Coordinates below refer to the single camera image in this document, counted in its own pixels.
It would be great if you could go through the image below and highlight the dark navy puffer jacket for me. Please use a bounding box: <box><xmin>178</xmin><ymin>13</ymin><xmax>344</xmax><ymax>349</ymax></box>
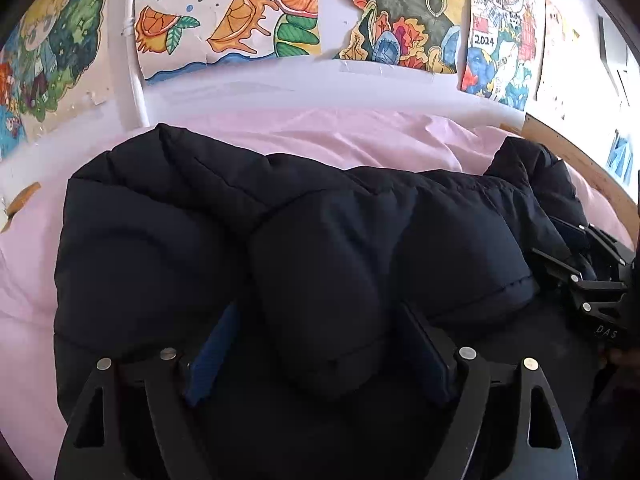
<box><xmin>54</xmin><ymin>125</ymin><xmax>620</xmax><ymax>479</ymax></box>

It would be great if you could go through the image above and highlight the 2024 dragon drawing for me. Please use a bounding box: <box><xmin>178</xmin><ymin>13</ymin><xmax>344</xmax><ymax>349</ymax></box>
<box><xmin>460</xmin><ymin>0</ymin><xmax>544</xmax><ymax>112</ymax></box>

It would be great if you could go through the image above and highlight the pink bed sheet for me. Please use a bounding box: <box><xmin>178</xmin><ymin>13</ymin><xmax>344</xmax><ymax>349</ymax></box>
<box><xmin>1</xmin><ymin>112</ymin><xmax>639</xmax><ymax>479</ymax></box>

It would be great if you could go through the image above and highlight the red-haired mermaid drawing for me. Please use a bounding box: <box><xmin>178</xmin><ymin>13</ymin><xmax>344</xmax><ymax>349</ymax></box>
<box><xmin>1</xmin><ymin>48</ymin><xmax>26</xmax><ymax>159</ymax></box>

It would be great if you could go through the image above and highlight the grey whale flowers drawing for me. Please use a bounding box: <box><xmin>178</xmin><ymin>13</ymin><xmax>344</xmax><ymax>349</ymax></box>
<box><xmin>336</xmin><ymin>0</ymin><xmax>466</xmax><ymax>74</ymax></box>

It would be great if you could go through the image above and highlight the blonde anime girl drawing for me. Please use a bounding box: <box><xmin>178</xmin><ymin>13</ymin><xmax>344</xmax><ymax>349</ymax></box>
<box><xmin>2</xmin><ymin>0</ymin><xmax>113</xmax><ymax>140</ymax></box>

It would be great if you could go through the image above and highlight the orange slices drink drawing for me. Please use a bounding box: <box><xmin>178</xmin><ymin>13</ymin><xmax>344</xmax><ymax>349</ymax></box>
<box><xmin>134</xmin><ymin>0</ymin><xmax>321</xmax><ymax>81</ymax></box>

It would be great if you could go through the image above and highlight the wooden bed frame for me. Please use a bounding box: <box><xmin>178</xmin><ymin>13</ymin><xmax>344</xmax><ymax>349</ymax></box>
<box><xmin>0</xmin><ymin>112</ymin><xmax>640</xmax><ymax>246</ymax></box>

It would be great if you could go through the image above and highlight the white wall pipe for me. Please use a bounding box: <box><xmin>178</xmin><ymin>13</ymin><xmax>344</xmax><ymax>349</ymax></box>
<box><xmin>106</xmin><ymin>0</ymin><xmax>150</xmax><ymax>131</ymax></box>

